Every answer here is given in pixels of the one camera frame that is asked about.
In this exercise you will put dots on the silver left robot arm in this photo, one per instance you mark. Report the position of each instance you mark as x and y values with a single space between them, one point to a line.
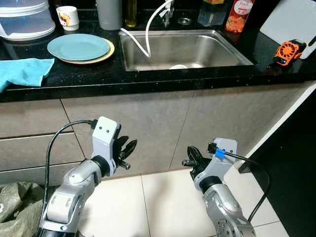
74 185

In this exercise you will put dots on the grey cabinet door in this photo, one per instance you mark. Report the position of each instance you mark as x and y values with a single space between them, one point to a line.
232 113
148 123

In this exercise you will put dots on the white plate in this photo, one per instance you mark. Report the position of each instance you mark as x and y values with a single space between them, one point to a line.
178 66

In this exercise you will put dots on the black floor cabinet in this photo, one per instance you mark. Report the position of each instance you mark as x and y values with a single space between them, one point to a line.
291 173

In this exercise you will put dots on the stainless steel sink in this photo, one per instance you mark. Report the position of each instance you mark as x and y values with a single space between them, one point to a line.
197 47

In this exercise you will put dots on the green woven sack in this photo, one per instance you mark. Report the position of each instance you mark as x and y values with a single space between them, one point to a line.
19 207

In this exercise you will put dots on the teal cloth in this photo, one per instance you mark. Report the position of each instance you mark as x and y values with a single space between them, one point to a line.
24 71

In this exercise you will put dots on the yellow oil bottle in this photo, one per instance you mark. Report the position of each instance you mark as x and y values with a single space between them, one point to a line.
130 15

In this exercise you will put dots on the grey cylinder red round logo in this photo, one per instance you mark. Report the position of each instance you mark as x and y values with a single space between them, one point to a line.
108 15

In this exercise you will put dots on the round steel counter cap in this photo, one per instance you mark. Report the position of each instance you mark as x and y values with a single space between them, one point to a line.
184 21

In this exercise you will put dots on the chrome faucet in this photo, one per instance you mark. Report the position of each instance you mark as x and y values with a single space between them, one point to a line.
167 17

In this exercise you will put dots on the clear plastic sponge holder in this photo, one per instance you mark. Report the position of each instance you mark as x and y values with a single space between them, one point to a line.
210 17

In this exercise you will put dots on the white printed cup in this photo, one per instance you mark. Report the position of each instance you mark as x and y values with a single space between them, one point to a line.
67 17

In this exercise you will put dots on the peach dish soap bottle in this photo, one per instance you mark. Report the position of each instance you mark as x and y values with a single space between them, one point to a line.
238 17

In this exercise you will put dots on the red yellow sponge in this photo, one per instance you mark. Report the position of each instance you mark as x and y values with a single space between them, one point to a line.
215 1

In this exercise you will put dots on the clear plastic lidded container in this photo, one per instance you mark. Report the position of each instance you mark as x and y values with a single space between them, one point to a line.
24 22

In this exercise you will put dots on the white cutting board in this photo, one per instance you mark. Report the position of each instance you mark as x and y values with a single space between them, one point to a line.
291 22

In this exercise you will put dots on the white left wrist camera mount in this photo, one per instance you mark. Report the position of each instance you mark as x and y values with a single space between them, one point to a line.
106 133

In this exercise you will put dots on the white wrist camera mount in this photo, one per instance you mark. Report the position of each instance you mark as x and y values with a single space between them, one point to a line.
224 158
106 133

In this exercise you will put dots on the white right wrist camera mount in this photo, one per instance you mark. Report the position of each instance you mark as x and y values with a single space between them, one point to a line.
224 158

